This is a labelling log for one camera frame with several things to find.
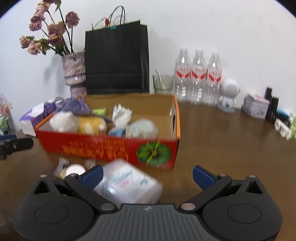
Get white jar lid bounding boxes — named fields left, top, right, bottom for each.
left=59, top=164, right=86, bottom=179

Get blue snack wrapper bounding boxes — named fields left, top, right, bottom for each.
left=108, top=128, right=126, bottom=138

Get white paper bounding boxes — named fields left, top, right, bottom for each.
left=112, top=104, right=132, bottom=129

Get purple knitted cloth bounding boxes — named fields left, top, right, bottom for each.
left=54, top=97, right=90, bottom=113

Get colourful packets at left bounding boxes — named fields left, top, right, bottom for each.
left=0, top=93, right=16, bottom=136

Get purple tissue pack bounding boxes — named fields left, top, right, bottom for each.
left=19, top=99, right=56, bottom=137

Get small clear wrapper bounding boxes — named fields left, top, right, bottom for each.
left=54, top=157, right=69, bottom=179

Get red orange cardboard box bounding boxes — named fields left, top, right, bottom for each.
left=35, top=93, right=181, bottom=169

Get yellow white plush toy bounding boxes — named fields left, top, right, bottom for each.
left=49, top=111, right=107, bottom=135

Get green tissue pack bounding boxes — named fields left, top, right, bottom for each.
left=92, top=108, right=107, bottom=116

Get pale green scrubber ball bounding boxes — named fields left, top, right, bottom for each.
left=125, top=118, right=159, bottom=139

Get small tin box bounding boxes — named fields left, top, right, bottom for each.
left=241, top=94, right=269, bottom=120

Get white strip item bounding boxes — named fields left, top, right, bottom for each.
left=274, top=118, right=292, bottom=140

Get black cosmetic tube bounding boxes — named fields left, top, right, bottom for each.
left=264, top=87, right=273, bottom=101
left=265, top=97, right=279, bottom=124

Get white astronaut figure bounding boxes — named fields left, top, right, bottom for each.
left=217, top=78, right=240, bottom=113

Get white spoon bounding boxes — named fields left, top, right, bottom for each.
left=154, top=69, right=164, bottom=95

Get green tinted glass cup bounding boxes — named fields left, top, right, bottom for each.
left=152, top=74, right=174, bottom=95

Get right water bottle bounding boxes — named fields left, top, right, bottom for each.
left=206, top=52, right=222, bottom=105

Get water bottle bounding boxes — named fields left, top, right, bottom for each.
left=206, top=52, right=222, bottom=105
left=189, top=49, right=207, bottom=104
left=175, top=48, right=191, bottom=101

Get purple textured vase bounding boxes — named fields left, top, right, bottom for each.
left=62, top=52, right=87, bottom=97

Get middle water bottle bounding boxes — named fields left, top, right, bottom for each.
left=189, top=49, right=207, bottom=104

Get left water bottle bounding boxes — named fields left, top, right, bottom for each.
left=175, top=48, right=191, bottom=101

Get black paper bag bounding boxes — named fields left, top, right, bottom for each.
left=84, top=20, right=151, bottom=95

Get dried pink flowers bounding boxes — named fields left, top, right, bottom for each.
left=19, top=1, right=80, bottom=56

